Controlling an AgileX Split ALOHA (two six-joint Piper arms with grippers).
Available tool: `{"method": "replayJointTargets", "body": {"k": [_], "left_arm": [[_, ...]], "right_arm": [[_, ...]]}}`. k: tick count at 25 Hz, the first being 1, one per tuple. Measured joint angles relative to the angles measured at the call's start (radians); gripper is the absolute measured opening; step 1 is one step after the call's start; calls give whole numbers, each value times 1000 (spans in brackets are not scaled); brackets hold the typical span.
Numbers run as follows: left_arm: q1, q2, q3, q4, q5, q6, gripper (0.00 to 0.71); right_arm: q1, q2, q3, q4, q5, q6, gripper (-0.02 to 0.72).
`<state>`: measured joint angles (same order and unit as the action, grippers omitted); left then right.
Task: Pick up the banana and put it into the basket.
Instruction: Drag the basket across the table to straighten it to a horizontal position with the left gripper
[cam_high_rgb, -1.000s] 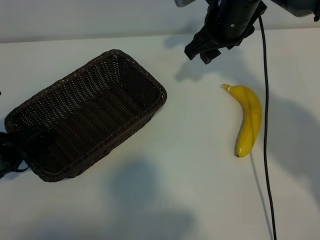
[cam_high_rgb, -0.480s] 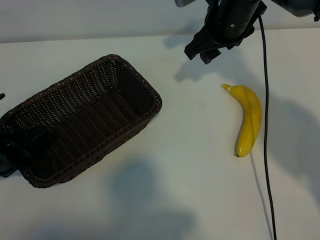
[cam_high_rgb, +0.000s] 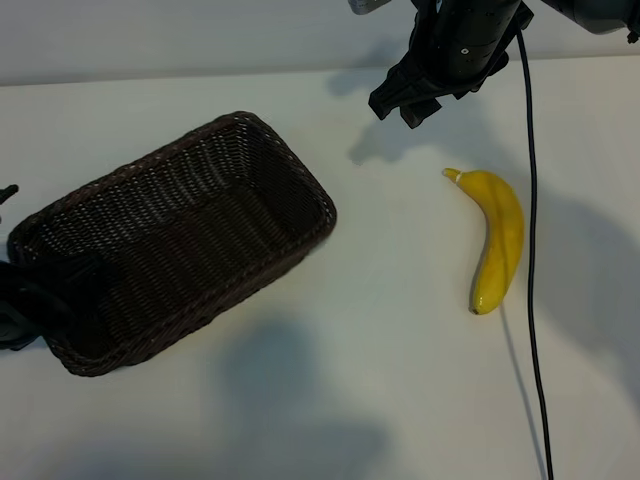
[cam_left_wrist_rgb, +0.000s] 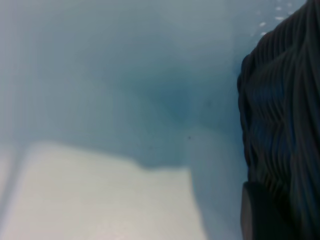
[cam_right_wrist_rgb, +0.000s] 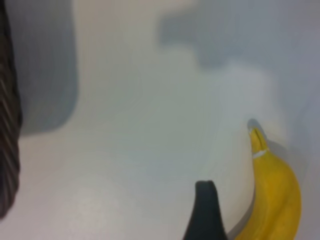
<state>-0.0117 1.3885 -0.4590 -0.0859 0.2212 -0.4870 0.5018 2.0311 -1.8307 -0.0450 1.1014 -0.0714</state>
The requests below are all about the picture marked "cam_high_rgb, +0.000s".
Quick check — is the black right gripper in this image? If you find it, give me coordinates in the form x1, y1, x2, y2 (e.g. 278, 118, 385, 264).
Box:
368, 0, 534, 129

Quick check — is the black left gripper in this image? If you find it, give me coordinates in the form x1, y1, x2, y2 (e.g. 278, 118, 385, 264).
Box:
0, 251, 121, 351

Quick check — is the dark brown wicker basket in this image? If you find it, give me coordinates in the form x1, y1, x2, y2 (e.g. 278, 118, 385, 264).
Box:
6, 110, 338, 378

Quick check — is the yellow banana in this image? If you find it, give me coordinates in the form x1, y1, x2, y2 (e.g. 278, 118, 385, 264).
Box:
441, 167, 526, 316

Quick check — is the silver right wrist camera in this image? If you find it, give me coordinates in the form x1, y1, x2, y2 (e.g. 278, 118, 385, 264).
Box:
348, 0, 392, 16

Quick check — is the long black camera cable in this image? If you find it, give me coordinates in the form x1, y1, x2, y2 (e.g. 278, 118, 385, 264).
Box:
516, 28, 556, 480

